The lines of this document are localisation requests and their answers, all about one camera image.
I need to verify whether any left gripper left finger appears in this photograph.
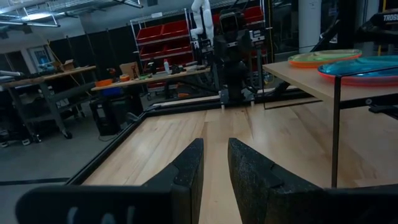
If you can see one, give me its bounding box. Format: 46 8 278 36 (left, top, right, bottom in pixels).
141 138 205 224

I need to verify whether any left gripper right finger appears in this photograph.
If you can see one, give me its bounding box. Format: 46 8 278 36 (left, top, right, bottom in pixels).
228 138 326 224

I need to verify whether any orange translucent plastic plate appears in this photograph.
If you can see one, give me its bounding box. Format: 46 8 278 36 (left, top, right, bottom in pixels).
288 55 363 69

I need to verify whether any green translucent plastic plate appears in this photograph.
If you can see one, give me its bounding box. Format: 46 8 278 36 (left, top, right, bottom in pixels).
288 50 363 65
287 49 363 63

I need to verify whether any teal translucent plastic plate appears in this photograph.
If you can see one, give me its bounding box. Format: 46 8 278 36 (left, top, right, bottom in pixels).
318 57 398 80
317 55 398 78

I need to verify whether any black computer tower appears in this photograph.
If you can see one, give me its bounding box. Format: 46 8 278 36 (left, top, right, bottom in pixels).
89 98 121 137

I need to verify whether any long wooden work table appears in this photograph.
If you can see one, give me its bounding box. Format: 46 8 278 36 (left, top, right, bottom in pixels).
91 67 212 103

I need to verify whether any blue plastic bin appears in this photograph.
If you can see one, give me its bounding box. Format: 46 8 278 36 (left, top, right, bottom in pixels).
99 86 123 98

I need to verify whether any brown cardboard sheet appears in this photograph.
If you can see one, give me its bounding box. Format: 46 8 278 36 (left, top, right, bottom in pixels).
119 61 141 80

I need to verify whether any orange plastic container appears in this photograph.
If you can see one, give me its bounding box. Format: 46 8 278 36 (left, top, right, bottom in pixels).
94 78 114 88

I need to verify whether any wooden workbench with grey legs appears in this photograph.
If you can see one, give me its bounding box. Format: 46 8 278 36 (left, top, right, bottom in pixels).
0 64 98 147

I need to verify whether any brown cardboard box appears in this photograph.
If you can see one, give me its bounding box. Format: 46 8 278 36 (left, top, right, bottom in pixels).
52 58 78 73

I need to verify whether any white structural column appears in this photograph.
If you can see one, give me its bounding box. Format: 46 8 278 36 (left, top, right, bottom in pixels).
297 0 323 54

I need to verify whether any black aluminium table frame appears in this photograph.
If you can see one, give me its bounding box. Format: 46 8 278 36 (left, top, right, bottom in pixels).
67 90 321 186

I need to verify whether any wire rack with red bins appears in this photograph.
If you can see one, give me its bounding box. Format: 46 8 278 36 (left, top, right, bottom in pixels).
129 5 269 91

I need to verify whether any framed wall poster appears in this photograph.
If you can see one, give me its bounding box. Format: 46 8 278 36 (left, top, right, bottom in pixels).
27 45 54 72

